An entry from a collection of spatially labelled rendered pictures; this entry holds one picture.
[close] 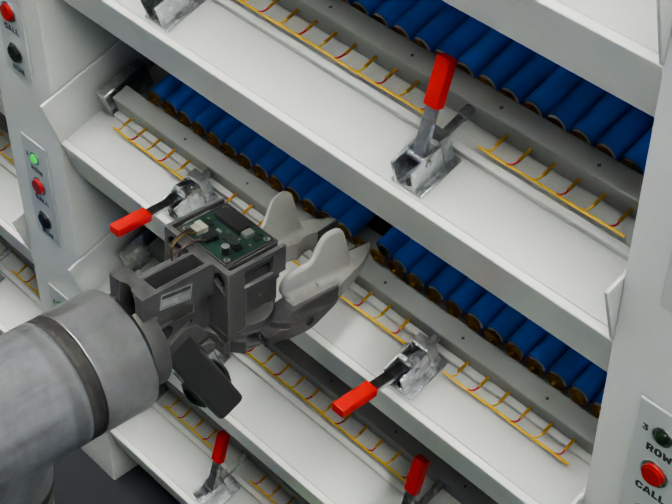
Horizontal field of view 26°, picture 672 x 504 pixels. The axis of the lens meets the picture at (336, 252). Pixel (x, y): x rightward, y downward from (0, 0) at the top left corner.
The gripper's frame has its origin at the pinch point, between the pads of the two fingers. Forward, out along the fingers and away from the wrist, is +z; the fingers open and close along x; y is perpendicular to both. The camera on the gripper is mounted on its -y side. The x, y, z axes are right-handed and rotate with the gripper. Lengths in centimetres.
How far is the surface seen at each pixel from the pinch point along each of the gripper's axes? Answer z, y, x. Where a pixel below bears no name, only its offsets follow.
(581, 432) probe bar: 1.9, -3.0, -23.0
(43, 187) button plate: -3.2, -14.8, 37.2
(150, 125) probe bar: 1.2, -3.1, 25.5
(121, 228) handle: -8.3, -4.3, 16.8
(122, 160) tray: -1.2, -6.4, 26.7
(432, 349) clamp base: 0.4, -3.6, -10.1
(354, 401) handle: -7.2, -4.3, -9.7
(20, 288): 3, -44, 56
